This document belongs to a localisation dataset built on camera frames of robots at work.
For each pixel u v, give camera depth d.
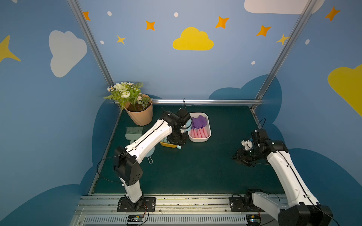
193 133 1.02
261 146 0.55
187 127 0.68
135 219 0.72
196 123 1.08
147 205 0.75
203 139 0.98
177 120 0.55
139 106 1.04
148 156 0.92
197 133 1.01
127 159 0.44
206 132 1.02
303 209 0.39
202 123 1.07
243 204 0.73
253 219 0.73
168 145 0.95
